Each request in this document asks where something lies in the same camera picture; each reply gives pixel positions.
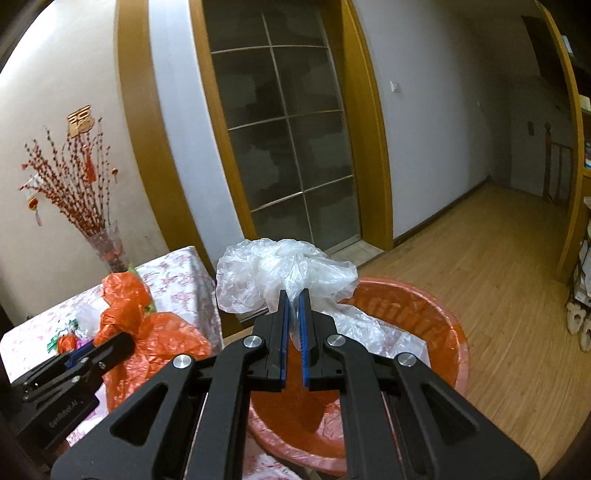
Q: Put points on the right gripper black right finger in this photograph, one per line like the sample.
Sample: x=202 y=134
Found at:
x=400 y=419

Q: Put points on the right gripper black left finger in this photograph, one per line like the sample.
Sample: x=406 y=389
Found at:
x=189 y=420

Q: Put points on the orange trash basket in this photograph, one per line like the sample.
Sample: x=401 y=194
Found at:
x=299 y=428

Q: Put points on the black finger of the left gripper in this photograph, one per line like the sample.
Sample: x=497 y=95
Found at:
x=106 y=350

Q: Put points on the white plastic bag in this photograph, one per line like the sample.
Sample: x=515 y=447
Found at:
x=88 y=317

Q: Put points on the knotted orange plastic bag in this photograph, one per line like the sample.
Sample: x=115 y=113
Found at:
x=66 y=343

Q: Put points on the magenta plastic bag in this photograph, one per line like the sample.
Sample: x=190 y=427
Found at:
x=82 y=342

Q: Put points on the glass sliding door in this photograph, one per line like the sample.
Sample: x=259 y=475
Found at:
x=286 y=124

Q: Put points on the clear plastic bag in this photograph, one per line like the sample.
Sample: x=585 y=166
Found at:
x=251 y=275

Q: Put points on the glass vase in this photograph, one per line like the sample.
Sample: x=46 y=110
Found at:
x=108 y=246

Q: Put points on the red berry branch bouquet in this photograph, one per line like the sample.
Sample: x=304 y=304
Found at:
x=76 y=177

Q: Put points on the floral white tablecloth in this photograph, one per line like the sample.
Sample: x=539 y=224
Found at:
x=178 y=283

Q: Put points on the red fu wall ornament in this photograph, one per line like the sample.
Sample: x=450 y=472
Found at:
x=80 y=121

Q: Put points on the green white printed bag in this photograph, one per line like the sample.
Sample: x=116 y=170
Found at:
x=71 y=327

